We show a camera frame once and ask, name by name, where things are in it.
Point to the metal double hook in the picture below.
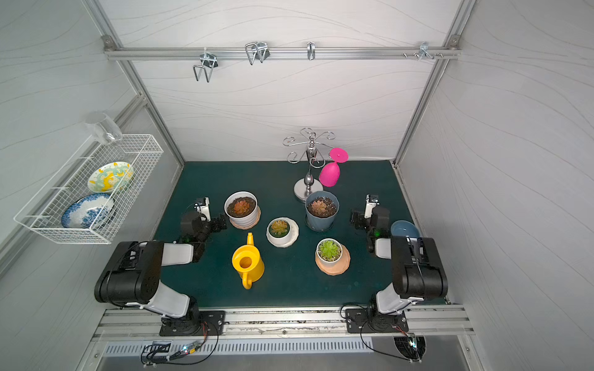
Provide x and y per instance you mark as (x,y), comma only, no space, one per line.
(257,51)
(208,62)

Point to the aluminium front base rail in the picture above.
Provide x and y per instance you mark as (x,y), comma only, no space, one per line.
(285,323)

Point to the blue bowl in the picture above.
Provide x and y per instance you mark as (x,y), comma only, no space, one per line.
(403,228)

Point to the blue white patterned plate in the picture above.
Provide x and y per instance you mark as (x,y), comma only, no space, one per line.
(92,211)

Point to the terracotta saucer back left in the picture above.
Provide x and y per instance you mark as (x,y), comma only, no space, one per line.
(246,222)

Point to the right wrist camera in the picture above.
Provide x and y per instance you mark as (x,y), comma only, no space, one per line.
(370,203)

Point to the metal double hook left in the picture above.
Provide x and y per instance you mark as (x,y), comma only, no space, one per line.
(208,62)

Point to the pink wine glass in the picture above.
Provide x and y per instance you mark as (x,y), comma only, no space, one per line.
(330,173)

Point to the clear glass cup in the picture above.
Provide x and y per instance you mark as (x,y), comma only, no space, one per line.
(103,128)

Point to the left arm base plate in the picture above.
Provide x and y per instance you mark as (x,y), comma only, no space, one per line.
(193,324)

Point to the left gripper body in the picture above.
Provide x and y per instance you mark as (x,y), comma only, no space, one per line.
(216,223)

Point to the blue-grey pot pink succulent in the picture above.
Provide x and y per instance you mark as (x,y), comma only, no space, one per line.
(321,210)

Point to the yellow watering can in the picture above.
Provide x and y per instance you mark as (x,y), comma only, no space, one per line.
(248,263)

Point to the white pot green succulent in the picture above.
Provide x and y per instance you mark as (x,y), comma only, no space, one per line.
(329,251)

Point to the silver glass hanger stand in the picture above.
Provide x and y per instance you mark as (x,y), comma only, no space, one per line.
(315,160)

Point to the metal double hook middle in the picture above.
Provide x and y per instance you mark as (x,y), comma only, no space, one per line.
(257,51)

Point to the metal hook right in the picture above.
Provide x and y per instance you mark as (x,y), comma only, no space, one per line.
(423,53)

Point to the small metal hook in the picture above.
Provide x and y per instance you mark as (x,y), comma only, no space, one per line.
(311,51)

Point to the white wire basket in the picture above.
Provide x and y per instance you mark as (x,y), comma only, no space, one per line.
(42,214)

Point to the aluminium wall rail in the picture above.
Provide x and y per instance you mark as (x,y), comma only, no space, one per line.
(276,53)

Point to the small white pot succulent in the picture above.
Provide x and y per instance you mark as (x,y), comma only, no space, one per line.
(282,232)

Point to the green table mat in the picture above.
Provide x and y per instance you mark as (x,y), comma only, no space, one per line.
(291,276)

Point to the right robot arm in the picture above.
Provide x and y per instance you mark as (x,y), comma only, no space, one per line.
(417,272)

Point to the yellow green patterned plate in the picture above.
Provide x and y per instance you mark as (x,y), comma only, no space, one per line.
(110,177)

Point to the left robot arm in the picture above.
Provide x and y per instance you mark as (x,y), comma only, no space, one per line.
(132,278)

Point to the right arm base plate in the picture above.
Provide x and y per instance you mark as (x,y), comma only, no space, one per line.
(360,320)

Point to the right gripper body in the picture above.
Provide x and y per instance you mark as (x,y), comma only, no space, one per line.
(359,219)

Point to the white pot red succulent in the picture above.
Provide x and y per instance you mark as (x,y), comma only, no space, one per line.
(240,204)

